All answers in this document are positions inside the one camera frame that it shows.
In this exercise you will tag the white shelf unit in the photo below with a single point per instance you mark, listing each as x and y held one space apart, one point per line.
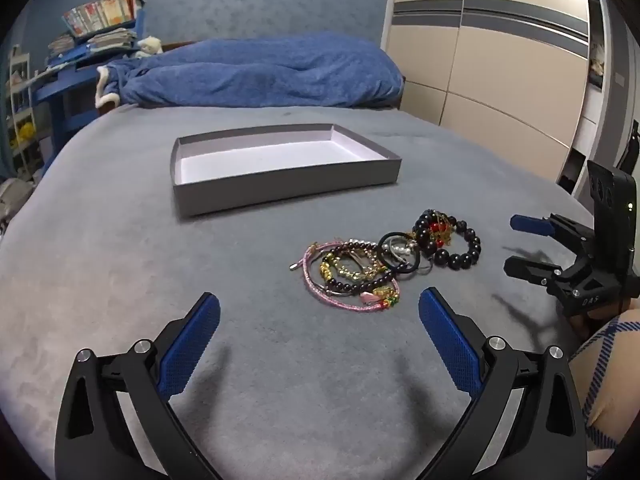
19 110

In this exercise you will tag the blue fleece blanket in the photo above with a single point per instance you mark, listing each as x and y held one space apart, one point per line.
270 70

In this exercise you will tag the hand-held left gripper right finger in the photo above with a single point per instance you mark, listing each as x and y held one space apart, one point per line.
450 340

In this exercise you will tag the beige sliding wardrobe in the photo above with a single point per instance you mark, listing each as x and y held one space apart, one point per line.
500 60

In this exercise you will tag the grey bed blanket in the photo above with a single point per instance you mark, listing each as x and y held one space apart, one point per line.
125 240

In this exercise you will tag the yellow toy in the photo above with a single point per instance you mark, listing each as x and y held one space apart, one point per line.
26 132

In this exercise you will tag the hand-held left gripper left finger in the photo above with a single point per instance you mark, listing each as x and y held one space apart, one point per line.
192 340

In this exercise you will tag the blue desk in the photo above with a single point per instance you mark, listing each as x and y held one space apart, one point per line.
60 90

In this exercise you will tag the white plush toy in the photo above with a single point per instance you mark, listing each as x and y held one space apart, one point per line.
150 46

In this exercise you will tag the grey cardboard box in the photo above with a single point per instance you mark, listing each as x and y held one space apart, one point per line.
280 185

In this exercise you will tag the person's plaid trouser leg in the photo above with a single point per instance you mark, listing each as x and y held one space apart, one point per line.
610 370

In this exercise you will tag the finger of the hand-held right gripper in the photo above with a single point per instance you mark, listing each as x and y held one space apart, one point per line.
530 267
530 224

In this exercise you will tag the box of books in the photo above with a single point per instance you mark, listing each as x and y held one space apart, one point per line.
100 12

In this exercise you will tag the stack of papers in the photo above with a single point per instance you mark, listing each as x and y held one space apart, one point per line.
100 41

